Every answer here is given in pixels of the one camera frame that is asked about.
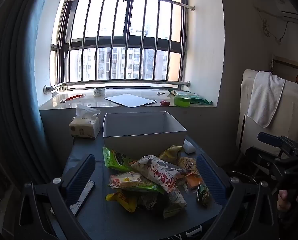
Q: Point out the yellow crinkled snack packet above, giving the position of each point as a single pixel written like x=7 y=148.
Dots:
x=170 y=153

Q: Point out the person's right hand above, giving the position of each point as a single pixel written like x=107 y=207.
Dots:
x=283 y=201

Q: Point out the blue curtain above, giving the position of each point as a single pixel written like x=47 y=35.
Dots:
x=16 y=80

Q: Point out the clear tape roll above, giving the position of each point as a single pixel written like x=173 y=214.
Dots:
x=99 y=92

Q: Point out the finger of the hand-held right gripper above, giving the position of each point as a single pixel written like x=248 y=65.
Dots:
x=268 y=139
x=262 y=155

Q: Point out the bright yellow snack packet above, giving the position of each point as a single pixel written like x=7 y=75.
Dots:
x=124 y=201

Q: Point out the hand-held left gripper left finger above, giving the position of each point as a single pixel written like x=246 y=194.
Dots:
x=80 y=177

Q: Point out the white air conditioner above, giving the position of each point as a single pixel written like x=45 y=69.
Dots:
x=289 y=10

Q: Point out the white towel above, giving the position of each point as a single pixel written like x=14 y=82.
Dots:
x=265 y=97

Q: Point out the white chair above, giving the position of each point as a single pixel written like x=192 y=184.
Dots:
x=246 y=120

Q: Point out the grey cardboard sheet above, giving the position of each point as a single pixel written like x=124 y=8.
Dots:
x=129 y=100

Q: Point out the white green tube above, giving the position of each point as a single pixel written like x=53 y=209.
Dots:
x=172 y=92

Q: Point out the small red box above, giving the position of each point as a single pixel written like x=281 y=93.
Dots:
x=164 y=102

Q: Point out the round pancake snack packet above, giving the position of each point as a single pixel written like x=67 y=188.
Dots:
x=168 y=202

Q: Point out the green-edged snack packet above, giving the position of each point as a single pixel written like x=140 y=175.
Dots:
x=149 y=187

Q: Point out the white printed card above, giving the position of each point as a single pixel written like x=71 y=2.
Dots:
x=82 y=197

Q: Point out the small green pea packet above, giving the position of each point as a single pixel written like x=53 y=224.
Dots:
x=203 y=195

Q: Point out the clear brownish snack packet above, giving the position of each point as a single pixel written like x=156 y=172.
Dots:
x=188 y=165

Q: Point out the wooden board frame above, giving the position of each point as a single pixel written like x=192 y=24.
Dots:
x=293 y=67

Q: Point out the green seaweed snack packet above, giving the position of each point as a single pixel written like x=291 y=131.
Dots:
x=115 y=160

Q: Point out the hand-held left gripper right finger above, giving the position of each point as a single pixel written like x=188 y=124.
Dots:
x=211 y=182

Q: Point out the white cardboard box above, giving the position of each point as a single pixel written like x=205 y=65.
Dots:
x=144 y=130

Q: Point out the green wipes packet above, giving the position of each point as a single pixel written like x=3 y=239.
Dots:
x=200 y=98

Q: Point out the small white block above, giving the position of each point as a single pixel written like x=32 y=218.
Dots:
x=189 y=147

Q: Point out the white tissue pack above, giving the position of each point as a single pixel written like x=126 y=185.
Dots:
x=85 y=127

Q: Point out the green round tin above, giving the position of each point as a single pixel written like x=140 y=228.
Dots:
x=182 y=101

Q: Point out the metal window guard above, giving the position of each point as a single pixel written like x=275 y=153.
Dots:
x=119 y=42

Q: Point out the orange snack packet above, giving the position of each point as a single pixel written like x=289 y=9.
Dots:
x=193 y=182

